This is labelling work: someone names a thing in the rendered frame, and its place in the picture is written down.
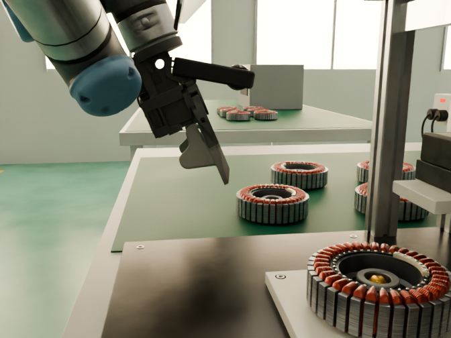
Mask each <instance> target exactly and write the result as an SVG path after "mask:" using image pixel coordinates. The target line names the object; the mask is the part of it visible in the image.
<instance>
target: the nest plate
mask: <svg viewBox="0 0 451 338"><path fill-rule="evenodd" d="M265 283H266V285H267V287H268V290H269V292H270V294H271V296H272V299H273V300H274V303H275V304H276V307H277V309H278V311H279V314H280V316H281V318H282V320H283V322H284V324H285V327H286V328H287V331H288V333H289V335H290V337H291V338H362V334H361V336H359V337H355V336H353V335H350V334H348V332H347V333H345V332H343V331H340V330H338V329H336V328H335V327H333V326H331V325H329V324H327V323H326V322H325V320H321V319H320V318H319V317H318V316H317V314H315V313H314V312H313V311H312V309H311V307H309V305H308V303H307V299H306V285H307V270H291V271H280V272H266V275H265ZM438 338H451V329H450V330H449V332H446V334H445V335H443V336H442V337H439V336H438Z"/></svg>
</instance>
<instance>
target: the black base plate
mask: <svg viewBox="0 0 451 338"><path fill-rule="evenodd" d="M354 241H357V242H358V243H362V242H363V241H366V242H368V243H369V245H370V244H371V243H372V242H376V243H378V244H379V248H380V247H381V244H382V243H386V244H388V245H389V249H390V247H391V246H392V245H396V246H398V247H399V248H403V247H404V248H407V249H408V250H409V251H416V252H417V253H418V254H423V255H425V256H427V258H431V259H433V260H434V261H436V262H437V263H439V264H440V265H441V266H444V267H445V268H446V269H448V271H450V272H451V233H448V232H447V231H445V230H444V228H439V227H420V228H406V229H397V236H388V235H387V234H383V237H374V236H372V235H371V234H370V231H366V230H364V231H337V232H323V233H296V234H282V235H255V236H240V237H213V238H199V239H172V240H158V241H131V242H125V243H124V246H123V251H122V254H121V258H120V261H119V266H118V269H117V274H116V277H115V282H114V285H113V290H112V293H111V298H110V301H109V306H108V309H107V314H106V317H105V322H104V325H103V330H102V332H101V337H100V338H291V337H290V335H289V333H288V331H287V328H286V327H285V324H284V322H283V320H282V318H281V316H280V314H279V311H278V309H277V307H276V304H275V303H274V300H273V299H272V296H271V294H270V292H269V290H268V287H267V285H266V283H265V275H266V272H280V271H291V270H307V263H308V261H309V258H310V257H311V256H312V255H313V254H314V253H317V251H319V250H321V249H323V248H325V247H329V246H331V245H336V244H337V243H341V244H343V243H345V242H349V243H352V242H354Z"/></svg>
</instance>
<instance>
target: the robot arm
mask: <svg viewBox="0 0 451 338"><path fill-rule="evenodd" d="M0 1H1V3H2V5H3V7H4V9H5V11H6V13H7V15H8V17H9V19H10V21H11V23H12V25H13V27H14V28H15V30H16V32H17V34H18V36H19V38H20V39H21V40H22V41H23V42H27V43H29V42H33V41H36V43H37V44H38V45H39V47H40V48H41V50H42V51H43V53H44V54H45V55H46V57H47V59H49V61H50V62H51V64H52V65H53V67H55V69H56V70H57V72H58V73H59V75H60V76H61V77H62V79H63V80H64V82H65V83H66V85H67V87H68V89H69V93H70V95H71V97H72V98H74V99H75V100H76V101H77V103H78V104H79V106H80V107H81V109H82V110H83V111H84V112H86V113H88V114H89V115H93V116H96V117H107V116H111V115H115V114H117V113H119V112H120V111H123V110H124V109H126V108H128V107H129V106H130V105H131V104H132V103H133V102H134V101H135V100H136V99H137V102H138V104H139V107H140V108H141V109H142V110H143V112H144V116H145V118H146V119H147V121H148V123H149V125H150V129H151V130H152V133H153V134H154V137H155V138H158V137H159V138H161V137H164V136H166V135H168V134H169V135H172V134H174V133H176V132H179V131H181V130H183V129H182V127H185V129H186V137H187V138H186V139H185V140H184V141H183V142H182V143H181V144H180V146H179V150H180V152H181V153H182V154H181V155H180V157H179V162H180V165H181V166H182V167H183V168H185V169H193V168H202V167H208V166H217V169H218V171H219V174H220V176H221V179H222V180H223V183H224V185H226V184H228V182H229V175H230V168H229V166H228V163H227V161H226V158H225V156H224V154H223V152H222V149H221V147H220V144H219V142H218V140H217V137H216V135H215V132H214V130H213V128H212V126H211V123H210V121H209V118H208V116H207V115H208V114H209V112H208V110H207V107H206V105H205V102H204V100H203V97H202V96H201V93H200V91H199V88H198V86H197V84H196V82H197V80H204V81H209V82H216V83H219V84H224V85H228V86H229V87H230V88H231V89H233V90H235V91H241V90H243V89H251V88H252V87H253V85H254V79H255V73H254V72H253V71H250V70H248V69H247V68H246V67H245V66H244V65H241V64H235V65H233V66H231V67H229V66H222V65H218V64H212V63H208V62H201V61H197V60H190V59H186V58H180V57H174V60H173V59H172V56H170V54H169V52H170V51H172V50H174V49H176V48H178V47H180V46H182V45H183V42H182V40H181V37H180V36H177V34H178V32H179V30H178V31H176V30H175V29H174V28H173V27H174V17H173V15H172V12H171V10H170V7H169V6H168V3H167V1H166V0H0ZM108 13H111V14H112V16H113V18H114V20H115V22H116V25H117V27H118V29H119V31H120V33H121V36H122V38H123V40H124V42H125V44H126V46H127V49H128V51H129V52H131V53H134V55H133V57H132V58H131V57H130V56H128V55H127V54H126V51H125V50H124V49H123V47H122V45H121V43H120V42H119V39H118V37H117V35H116V33H115V31H114V29H113V27H112V25H111V23H110V21H109V20H108V17H107V14H108ZM157 60H163V62H164V66H163V67H162V68H157V66H156V61H157ZM173 62H174V63H173ZM172 63H173V66H172ZM171 70H172V72H171ZM139 98H140V100H139ZM196 123H198V124H196ZM198 128H199V129H200V130H201V133H200V132H199V130H198Z"/></svg>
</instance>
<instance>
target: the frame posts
mask: <svg viewBox="0 0 451 338"><path fill-rule="evenodd" d="M410 1H415V0H381V18H380V27H379V44H378V54H377V71H376V80H375V90H374V107H373V116H372V133H371V143H370V160H369V170H368V187H367V196H366V214H365V223H364V229H365V230H366V231H370V234H371V235H372V236H374V237H383V234H387V235H388V236H397V226H398V218H399V204H400V196H399V195H398V194H395V193H394V192H393V181H395V180H402V175H403V161H404V153H405V139H406V131H407V118H408V110H409V96H410V88H411V74H412V67H413V53H414V45H415V32H409V33H404V34H400V33H399V21H400V13H401V4H404V3H408V2H410ZM446 132H451V96H450V107H449V114H448V125H447V131H446ZM436 226H438V227H439V228H444V230H445V231H447V232H448V233H451V214H438V215H437V219H436Z"/></svg>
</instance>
